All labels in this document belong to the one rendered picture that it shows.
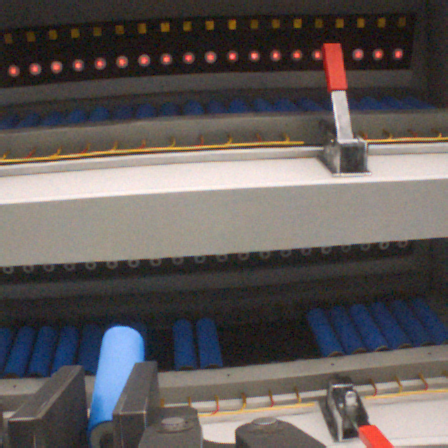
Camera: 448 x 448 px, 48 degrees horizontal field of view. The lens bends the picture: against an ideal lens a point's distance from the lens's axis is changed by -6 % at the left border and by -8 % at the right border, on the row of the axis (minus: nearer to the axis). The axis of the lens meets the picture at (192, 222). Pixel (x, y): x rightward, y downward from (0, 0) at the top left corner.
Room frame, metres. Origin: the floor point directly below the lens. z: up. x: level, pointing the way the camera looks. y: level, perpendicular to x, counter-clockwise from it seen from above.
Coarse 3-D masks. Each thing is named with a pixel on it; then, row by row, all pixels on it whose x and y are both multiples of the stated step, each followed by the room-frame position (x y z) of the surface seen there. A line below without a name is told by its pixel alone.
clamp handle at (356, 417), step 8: (344, 400) 0.34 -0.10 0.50; (352, 400) 0.33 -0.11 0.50; (344, 408) 0.33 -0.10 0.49; (352, 408) 0.33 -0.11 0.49; (352, 416) 0.32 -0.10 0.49; (360, 416) 0.32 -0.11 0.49; (360, 424) 0.31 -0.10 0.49; (368, 424) 0.31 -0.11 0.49; (360, 432) 0.30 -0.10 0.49; (368, 432) 0.29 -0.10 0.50; (376, 432) 0.29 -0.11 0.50; (368, 440) 0.29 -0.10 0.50; (376, 440) 0.28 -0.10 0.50; (384, 440) 0.28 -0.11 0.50
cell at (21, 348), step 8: (24, 328) 0.44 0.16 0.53; (16, 336) 0.44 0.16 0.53; (24, 336) 0.43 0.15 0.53; (32, 336) 0.44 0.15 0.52; (16, 344) 0.42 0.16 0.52; (24, 344) 0.42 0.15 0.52; (32, 344) 0.43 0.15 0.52; (16, 352) 0.41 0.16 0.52; (24, 352) 0.41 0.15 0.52; (8, 360) 0.40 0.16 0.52; (16, 360) 0.40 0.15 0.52; (24, 360) 0.41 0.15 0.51; (8, 368) 0.39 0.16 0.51; (16, 368) 0.39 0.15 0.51; (24, 368) 0.40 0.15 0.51; (16, 376) 0.39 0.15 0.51; (24, 376) 0.39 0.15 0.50
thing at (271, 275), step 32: (384, 256) 0.50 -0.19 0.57; (0, 288) 0.48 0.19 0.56; (32, 288) 0.48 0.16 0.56; (64, 288) 0.48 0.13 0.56; (96, 288) 0.49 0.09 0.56; (128, 288) 0.49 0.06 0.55; (160, 288) 0.49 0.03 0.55; (192, 288) 0.49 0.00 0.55; (256, 320) 0.48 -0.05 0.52; (224, 416) 0.36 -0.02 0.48; (256, 416) 0.36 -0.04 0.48; (288, 416) 0.36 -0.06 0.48; (320, 416) 0.35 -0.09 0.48; (384, 416) 0.35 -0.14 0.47; (416, 416) 0.35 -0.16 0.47
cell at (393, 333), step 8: (376, 304) 0.46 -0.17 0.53; (384, 304) 0.46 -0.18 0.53; (376, 312) 0.45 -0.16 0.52; (384, 312) 0.44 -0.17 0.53; (376, 320) 0.44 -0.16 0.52; (384, 320) 0.43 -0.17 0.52; (392, 320) 0.43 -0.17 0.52; (384, 328) 0.43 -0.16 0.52; (392, 328) 0.42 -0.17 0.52; (400, 328) 0.42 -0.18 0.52; (384, 336) 0.42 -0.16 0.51; (392, 336) 0.41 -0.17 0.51; (400, 336) 0.41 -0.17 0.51; (392, 344) 0.41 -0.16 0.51; (400, 344) 0.40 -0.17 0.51; (408, 344) 0.40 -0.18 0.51
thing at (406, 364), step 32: (384, 352) 0.39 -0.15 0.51; (416, 352) 0.38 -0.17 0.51; (0, 384) 0.37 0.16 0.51; (32, 384) 0.37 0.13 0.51; (160, 384) 0.37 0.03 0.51; (192, 384) 0.36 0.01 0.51; (224, 384) 0.37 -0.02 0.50; (256, 384) 0.37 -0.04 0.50; (288, 384) 0.37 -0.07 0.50; (320, 384) 0.37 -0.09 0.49
